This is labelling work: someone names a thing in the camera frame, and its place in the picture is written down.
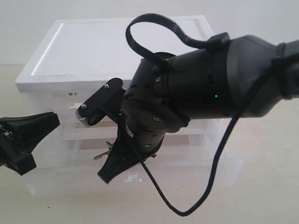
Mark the thin black camera cable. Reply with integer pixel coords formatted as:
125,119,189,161
121,53,288,199

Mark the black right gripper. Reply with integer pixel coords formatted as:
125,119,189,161
97,91,165,184

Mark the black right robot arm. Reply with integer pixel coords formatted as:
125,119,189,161
98,35,299,183

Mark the top left small drawer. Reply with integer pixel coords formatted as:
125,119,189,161
61,103,117,128

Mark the flat black ribbon cable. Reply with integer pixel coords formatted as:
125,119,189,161
125,13,231,73

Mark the key bunch with blue fob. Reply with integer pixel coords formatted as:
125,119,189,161
93,140,157,160

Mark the white translucent drawer cabinet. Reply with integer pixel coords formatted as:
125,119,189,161
15,15,245,196

